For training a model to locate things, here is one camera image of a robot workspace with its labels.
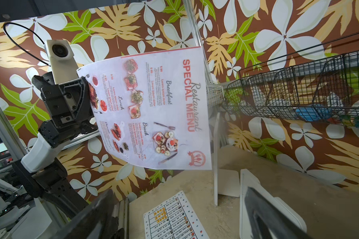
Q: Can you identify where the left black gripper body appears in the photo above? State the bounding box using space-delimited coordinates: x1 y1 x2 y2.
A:
32 72 98 148

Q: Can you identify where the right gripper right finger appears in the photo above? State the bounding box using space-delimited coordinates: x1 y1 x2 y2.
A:
244 187 310 239

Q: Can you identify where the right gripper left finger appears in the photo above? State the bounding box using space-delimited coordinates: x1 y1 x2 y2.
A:
53 190 120 239

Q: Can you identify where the pink restaurant special menu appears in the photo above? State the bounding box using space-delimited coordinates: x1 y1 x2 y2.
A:
77 47 212 170

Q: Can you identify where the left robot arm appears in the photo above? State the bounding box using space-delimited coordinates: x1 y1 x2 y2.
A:
13 72 98 219

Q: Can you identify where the blue object in rack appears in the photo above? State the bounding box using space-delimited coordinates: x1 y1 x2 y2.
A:
295 105 332 122

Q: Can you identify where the dotted border table menu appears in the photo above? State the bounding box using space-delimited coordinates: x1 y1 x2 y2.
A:
143 191 209 239

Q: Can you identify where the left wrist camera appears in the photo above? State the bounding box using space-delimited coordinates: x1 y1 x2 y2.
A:
44 40 78 85

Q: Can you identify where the white wire basket left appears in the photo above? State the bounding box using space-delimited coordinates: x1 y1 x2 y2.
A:
206 85 224 108

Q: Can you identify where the black wire rack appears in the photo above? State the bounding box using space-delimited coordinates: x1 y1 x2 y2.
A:
221 28 359 127

